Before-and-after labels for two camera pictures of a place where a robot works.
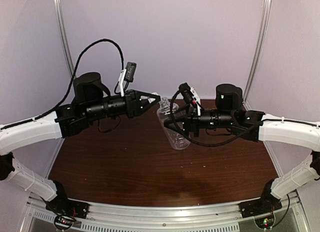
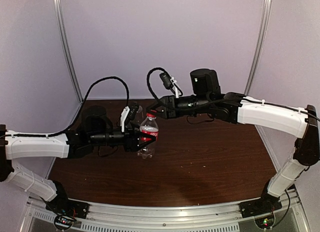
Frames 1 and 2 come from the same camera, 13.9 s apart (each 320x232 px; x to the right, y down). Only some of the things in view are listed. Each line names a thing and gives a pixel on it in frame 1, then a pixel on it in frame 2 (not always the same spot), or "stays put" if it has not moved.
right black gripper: [191, 120] -> [169, 106]
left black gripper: [134, 106] -> [131, 139]
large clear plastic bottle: [178, 138] -> [139, 118]
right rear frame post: [266, 19] stays put
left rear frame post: [62, 29] stays put
